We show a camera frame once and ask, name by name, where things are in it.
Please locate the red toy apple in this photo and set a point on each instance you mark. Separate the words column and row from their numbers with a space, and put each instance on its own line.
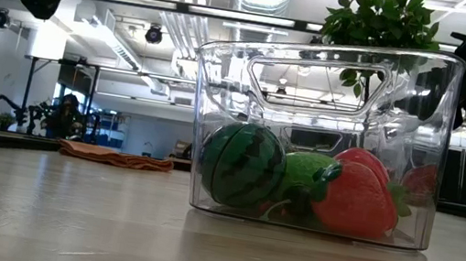
column 419, row 181

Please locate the red toy tomato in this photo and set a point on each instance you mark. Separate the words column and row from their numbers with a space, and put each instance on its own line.
column 365, row 157

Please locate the small radish with green leaves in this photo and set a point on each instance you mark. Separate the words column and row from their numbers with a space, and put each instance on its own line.
column 399, row 197

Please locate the large red toy strawberry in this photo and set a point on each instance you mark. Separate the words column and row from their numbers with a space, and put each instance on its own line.
column 357, row 200

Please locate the green toy lime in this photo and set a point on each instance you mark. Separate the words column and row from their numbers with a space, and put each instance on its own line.
column 305, row 171

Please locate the clear plastic storage container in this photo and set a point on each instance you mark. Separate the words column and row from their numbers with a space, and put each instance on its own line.
column 220, row 91

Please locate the toy watermelon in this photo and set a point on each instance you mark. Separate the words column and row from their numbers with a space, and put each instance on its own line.
column 246, row 165

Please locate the black lab robot arm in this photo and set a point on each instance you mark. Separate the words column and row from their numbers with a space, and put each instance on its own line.
column 37, row 113

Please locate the black ceiling spotlight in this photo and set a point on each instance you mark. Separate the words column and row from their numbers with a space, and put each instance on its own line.
column 153, row 34
column 316, row 42
column 0, row 17

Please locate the green potted plant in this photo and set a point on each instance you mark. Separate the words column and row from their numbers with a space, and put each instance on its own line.
column 379, row 18

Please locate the person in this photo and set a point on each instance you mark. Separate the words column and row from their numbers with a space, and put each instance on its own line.
column 68, row 113

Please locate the small potted plant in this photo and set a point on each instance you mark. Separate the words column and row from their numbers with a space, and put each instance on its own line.
column 5, row 120

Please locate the orange folded cloth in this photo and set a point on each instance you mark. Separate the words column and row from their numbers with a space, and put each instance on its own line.
column 118, row 158

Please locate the black horizontal frame bar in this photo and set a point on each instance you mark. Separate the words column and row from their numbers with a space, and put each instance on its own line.
column 213, row 12

